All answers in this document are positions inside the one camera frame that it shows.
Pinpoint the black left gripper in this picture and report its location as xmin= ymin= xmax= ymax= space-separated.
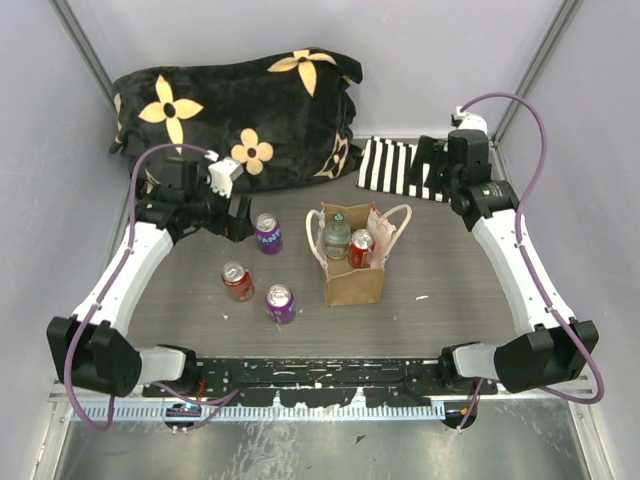
xmin=188 ymin=176 xmax=256 ymax=242

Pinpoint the red Coca-Cola can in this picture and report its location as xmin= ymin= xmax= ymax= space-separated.
xmin=348 ymin=229 xmax=376 ymax=269

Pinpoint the clear glass bottle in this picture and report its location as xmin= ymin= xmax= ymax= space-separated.
xmin=323 ymin=213 xmax=351 ymax=260

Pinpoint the brown canvas tote bag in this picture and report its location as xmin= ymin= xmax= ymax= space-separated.
xmin=305 ymin=203 xmax=412 ymax=306

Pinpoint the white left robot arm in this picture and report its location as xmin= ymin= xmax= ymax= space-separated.
xmin=46 ymin=154 xmax=254 ymax=397

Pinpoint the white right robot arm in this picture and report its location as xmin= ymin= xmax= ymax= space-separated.
xmin=410 ymin=129 xmax=599 ymax=394

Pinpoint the purple Fanta can rear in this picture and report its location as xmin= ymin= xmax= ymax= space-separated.
xmin=255 ymin=213 xmax=282 ymax=254

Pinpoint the purple fanta can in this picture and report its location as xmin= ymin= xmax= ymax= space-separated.
xmin=265 ymin=284 xmax=296 ymax=325
xmin=255 ymin=213 xmax=282 ymax=254

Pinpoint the black white striped cloth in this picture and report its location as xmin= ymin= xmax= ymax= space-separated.
xmin=356 ymin=136 xmax=449 ymax=203

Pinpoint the red soda can front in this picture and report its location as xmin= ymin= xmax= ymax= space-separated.
xmin=221 ymin=261 xmax=255 ymax=302

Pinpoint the purple Fanta can front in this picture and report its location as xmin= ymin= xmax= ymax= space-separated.
xmin=265 ymin=284 xmax=296 ymax=325

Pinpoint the black floral plush blanket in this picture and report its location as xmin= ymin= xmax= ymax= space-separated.
xmin=109 ymin=48 xmax=363 ymax=192

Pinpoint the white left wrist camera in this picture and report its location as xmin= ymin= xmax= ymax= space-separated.
xmin=208 ymin=158 xmax=244 ymax=199

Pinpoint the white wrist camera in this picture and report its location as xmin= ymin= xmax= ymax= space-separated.
xmin=451 ymin=106 xmax=488 ymax=135
xmin=208 ymin=158 xmax=244 ymax=199

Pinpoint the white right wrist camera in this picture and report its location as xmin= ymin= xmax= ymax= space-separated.
xmin=451 ymin=106 xmax=488 ymax=135

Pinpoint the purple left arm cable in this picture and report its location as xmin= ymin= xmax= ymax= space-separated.
xmin=64 ymin=143 xmax=241 ymax=432

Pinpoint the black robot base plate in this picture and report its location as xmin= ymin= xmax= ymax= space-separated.
xmin=169 ymin=357 xmax=477 ymax=408

